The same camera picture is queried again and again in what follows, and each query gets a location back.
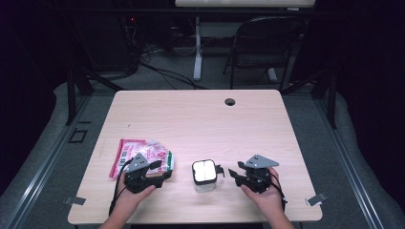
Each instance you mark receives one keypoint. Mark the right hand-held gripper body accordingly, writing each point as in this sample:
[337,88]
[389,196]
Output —
[258,179]

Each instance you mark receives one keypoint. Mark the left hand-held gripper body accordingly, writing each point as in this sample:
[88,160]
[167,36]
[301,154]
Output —
[137,181]

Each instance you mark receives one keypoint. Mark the pink and white plastic bag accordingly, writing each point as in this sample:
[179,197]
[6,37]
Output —
[149,151]

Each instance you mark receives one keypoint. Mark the person's left hand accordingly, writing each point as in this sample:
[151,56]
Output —
[132,198]

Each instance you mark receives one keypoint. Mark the person's right hand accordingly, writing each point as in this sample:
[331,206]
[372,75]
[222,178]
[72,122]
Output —
[269,198]

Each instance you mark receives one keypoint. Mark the grey tape strip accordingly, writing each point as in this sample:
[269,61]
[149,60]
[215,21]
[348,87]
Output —
[315,199]
[74,200]

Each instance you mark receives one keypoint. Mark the black tape square outline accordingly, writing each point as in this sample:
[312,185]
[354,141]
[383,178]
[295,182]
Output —
[70,136]

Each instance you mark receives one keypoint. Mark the black folding chair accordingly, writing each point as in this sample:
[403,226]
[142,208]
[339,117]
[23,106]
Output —
[254,60]

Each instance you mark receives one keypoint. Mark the black metal stand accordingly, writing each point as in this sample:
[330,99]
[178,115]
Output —
[70,95]
[332,101]

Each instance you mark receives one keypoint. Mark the dark box with red light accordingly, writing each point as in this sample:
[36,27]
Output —
[132,31]

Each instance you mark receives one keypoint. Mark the white desk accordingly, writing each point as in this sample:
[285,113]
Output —
[245,3]

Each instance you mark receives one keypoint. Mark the aluminium floor rail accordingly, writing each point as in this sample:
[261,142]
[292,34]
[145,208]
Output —
[41,178]
[347,165]

